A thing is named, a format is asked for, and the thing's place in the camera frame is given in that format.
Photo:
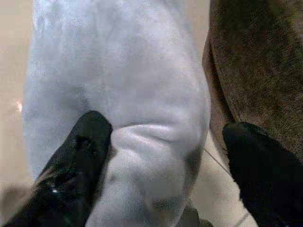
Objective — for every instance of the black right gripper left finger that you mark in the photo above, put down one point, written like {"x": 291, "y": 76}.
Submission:
{"x": 71, "y": 170}

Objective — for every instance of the light blue-grey pillow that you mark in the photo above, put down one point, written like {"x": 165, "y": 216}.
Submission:
{"x": 123, "y": 80}

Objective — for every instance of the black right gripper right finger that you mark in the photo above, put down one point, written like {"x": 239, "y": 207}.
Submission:
{"x": 262, "y": 170}

